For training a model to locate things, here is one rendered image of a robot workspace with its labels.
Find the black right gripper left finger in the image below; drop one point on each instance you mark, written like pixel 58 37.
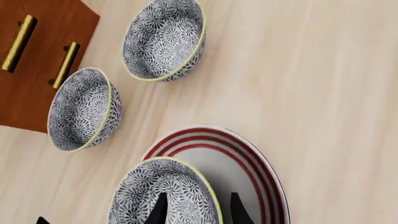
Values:
pixel 160 213

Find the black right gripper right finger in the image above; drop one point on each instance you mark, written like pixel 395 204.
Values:
pixel 238 213

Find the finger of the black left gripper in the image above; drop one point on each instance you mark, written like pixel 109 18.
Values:
pixel 43 221

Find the black patterned bowl, yellow rim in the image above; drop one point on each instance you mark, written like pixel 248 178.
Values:
pixel 77 112
pixel 146 186
pixel 161 39

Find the white plate with red rings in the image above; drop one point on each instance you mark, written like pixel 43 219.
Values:
pixel 245 168

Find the red-brown wooden cabinet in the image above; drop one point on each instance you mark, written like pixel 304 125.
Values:
pixel 34 98

